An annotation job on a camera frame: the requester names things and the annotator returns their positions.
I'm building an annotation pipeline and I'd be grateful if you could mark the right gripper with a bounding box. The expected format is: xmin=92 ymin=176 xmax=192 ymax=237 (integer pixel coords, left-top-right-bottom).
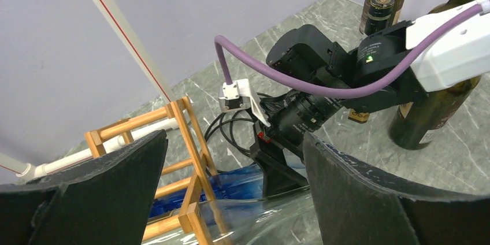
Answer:
xmin=250 ymin=124 xmax=309 ymax=198

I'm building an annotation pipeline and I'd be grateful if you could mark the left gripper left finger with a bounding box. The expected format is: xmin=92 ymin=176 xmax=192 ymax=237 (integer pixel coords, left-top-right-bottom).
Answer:
xmin=1 ymin=130 xmax=168 ymax=244

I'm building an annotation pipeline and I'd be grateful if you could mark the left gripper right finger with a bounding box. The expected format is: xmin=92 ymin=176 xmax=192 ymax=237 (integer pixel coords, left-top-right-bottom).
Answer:
xmin=303 ymin=133 xmax=489 ymax=244

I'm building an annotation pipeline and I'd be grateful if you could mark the wooden wine rack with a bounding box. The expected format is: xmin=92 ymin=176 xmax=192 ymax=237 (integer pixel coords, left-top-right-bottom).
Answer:
xmin=84 ymin=96 xmax=217 ymax=244

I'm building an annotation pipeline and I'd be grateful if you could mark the dark wine bottle front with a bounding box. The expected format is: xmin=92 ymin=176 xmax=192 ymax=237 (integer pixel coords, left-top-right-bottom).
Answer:
xmin=388 ymin=0 xmax=482 ymax=150

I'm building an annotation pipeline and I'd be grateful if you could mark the clear liquor bottle black cap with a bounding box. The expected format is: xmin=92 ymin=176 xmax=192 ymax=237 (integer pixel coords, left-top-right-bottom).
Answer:
xmin=347 ymin=0 xmax=396 ymax=125

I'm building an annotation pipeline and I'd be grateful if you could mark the tall blue square bottle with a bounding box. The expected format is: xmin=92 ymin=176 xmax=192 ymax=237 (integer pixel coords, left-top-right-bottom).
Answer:
xmin=149 ymin=164 xmax=310 ymax=220

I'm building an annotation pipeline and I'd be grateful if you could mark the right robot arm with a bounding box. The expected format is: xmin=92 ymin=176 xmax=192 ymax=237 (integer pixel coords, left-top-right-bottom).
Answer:
xmin=252 ymin=0 xmax=489 ymax=196

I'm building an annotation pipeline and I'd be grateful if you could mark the clear glass bottle in rack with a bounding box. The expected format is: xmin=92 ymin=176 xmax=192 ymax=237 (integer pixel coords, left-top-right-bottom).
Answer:
xmin=145 ymin=188 xmax=318 ymax=245

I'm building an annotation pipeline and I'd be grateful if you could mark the black coiled cable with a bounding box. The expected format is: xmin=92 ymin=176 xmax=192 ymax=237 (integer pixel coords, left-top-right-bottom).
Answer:
xmin=204 ymin=92 xmax=276 ymax=175

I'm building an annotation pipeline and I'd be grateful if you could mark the white PVC pipe frame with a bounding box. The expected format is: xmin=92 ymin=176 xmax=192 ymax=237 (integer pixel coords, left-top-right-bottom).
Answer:
xmin=1 ymin=0 xmax=157 ymax=165

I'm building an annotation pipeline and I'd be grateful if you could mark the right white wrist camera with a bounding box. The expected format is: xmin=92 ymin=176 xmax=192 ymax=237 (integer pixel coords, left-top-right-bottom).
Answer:
xmin=218 ymin=79 xmax=271 ymax=127

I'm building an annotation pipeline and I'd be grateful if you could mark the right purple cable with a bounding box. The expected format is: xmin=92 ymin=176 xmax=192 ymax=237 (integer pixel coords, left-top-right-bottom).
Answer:
xmin=213 ymin=2 xmax=485 ymax=99

